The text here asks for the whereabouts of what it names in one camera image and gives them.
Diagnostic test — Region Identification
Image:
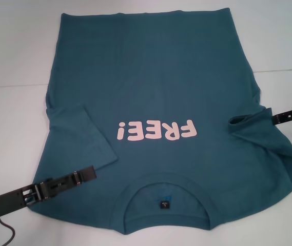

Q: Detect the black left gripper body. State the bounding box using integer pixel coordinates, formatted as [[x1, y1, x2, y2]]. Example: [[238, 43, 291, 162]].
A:
[[0, 183, 45, 223]]

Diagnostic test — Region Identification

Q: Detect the blue t-shirt with pink print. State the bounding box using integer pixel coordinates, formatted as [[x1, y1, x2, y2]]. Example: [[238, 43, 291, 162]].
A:
[[29, 9, 292, 235]]

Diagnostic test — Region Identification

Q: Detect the left gripper cable with plug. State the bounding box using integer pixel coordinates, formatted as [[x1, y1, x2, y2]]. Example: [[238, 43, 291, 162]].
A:
[[0, 217, 16, 246]]

